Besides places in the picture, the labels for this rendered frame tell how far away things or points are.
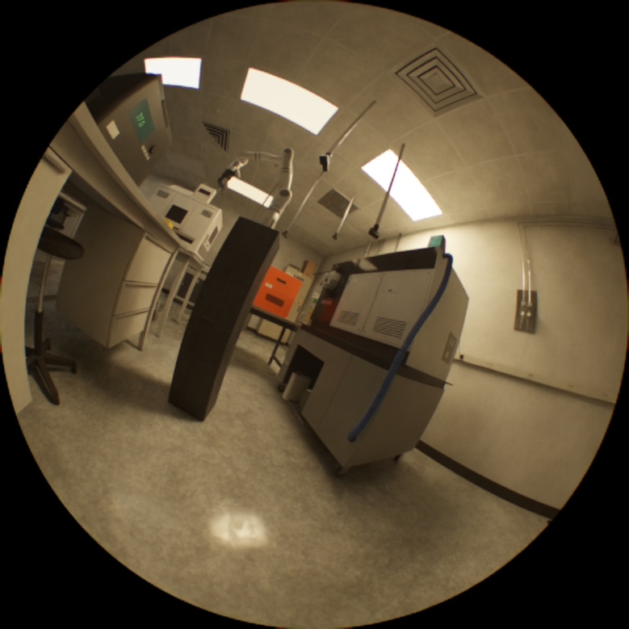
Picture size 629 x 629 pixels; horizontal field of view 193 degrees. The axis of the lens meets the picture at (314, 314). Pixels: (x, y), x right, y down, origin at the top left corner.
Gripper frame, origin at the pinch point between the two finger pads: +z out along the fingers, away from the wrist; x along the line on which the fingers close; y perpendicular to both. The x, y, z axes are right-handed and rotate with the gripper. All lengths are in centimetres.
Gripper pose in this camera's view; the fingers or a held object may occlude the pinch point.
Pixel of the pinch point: (217, 191)
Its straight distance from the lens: 134.9
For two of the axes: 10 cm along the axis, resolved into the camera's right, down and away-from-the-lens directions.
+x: 1.8, 0.0, -9.8
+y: -9.0, -4.0, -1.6
